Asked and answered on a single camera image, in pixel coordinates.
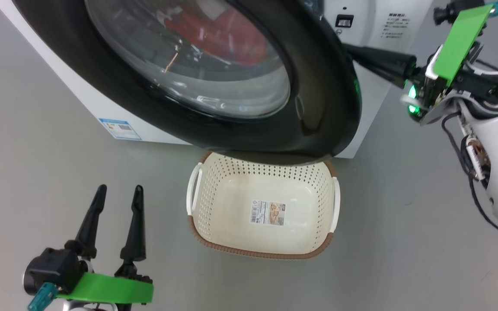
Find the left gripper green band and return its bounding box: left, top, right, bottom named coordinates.
left=57, top=184, right=153, bottom=306

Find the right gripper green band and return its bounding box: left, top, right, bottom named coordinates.
left=344, top=4, right=494, bottom=126

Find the black round glass washer door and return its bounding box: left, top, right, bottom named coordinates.
left=13, top=0, right=362, bottom=166

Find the red and white jersey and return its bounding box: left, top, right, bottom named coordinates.
left=163, top=4, right=271, bottom=65

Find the white front-load washing machine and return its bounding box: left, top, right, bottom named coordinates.
left=0, top=0, right=433, bottom=159

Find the cream perforated laundry basket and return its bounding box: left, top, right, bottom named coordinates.
left=186, top=151, right=341, bottom=260

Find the printed text warning sticker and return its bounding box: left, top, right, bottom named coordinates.
left=385, top=13, right=410, bottom=40

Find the blue energy label sticker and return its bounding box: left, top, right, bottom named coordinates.
left=99, top=117, right=142, bottom=140

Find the paper product label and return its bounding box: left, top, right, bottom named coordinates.
left=250, top=200, right=286, bottom=225

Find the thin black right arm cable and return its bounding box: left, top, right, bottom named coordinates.
left=441, top=112, right=498, bottom=234

